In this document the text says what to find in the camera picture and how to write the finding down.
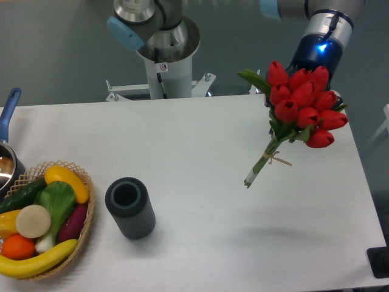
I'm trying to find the red tulip bouquet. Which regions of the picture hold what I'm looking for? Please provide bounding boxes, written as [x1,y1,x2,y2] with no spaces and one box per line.
[237,61,348,187]

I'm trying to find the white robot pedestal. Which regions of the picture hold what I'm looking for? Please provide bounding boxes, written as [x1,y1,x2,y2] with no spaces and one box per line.
[106,55,216,102]

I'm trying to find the green bok choy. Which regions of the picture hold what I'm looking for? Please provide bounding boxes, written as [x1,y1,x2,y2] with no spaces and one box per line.
[34,181,75,254]

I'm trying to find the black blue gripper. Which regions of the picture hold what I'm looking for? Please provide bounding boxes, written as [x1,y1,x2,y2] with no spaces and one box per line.
[265,33,345,108]

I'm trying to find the black device at edge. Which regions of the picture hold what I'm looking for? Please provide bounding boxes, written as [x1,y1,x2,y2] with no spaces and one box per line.
[367,246,388,279]

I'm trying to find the orange fruit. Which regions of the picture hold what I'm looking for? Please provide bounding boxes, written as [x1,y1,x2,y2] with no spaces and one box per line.
[1,234,35,260]

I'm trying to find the yellow bell pepper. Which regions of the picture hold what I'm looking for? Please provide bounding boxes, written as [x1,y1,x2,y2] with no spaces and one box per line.
[0,209,21,238]

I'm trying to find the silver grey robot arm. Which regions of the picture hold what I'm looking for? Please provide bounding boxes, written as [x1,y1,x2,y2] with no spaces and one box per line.
[107,1,365,101]

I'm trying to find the woven wicker basket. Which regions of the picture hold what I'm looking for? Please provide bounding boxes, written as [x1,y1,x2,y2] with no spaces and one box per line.
[5,161,95,280]

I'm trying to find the green cucumber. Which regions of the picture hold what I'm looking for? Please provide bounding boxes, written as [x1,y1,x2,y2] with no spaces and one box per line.
[1,178,47,213]

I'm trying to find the blue handled saucepan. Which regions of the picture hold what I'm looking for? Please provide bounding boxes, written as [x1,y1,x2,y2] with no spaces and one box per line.
[1,88,25,201]

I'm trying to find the purple sweet potato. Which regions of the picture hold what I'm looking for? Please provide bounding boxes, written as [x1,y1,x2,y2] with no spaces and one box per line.
[58,204,88,243]

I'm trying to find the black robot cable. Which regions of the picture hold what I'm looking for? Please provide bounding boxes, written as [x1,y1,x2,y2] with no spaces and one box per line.
[153,47,168,99]

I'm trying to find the white frame at right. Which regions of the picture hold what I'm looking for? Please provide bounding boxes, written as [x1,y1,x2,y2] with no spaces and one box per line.
[362,104,388,156]

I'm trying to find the yellow banana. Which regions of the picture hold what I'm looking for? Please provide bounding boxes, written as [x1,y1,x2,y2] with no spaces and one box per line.
[1,239,78,279]

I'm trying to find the beige round slice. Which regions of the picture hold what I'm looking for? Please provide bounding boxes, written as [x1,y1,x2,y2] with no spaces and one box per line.
[15,204,51,238]

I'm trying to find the dark grey ribbed vase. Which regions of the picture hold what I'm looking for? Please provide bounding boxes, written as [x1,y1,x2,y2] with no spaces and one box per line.
[105,177,156,240]

